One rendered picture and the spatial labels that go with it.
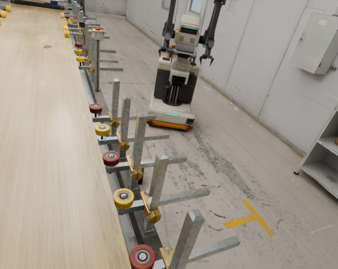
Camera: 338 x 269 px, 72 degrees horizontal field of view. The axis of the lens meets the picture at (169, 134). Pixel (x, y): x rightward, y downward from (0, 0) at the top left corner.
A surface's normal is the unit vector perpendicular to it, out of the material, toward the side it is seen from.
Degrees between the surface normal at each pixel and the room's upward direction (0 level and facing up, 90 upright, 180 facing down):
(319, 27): 90
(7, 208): 0
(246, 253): 0
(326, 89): 90
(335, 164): 90
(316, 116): 90
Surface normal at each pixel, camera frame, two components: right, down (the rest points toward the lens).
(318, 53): -0.91, 0.07
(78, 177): 0.18, -0.83
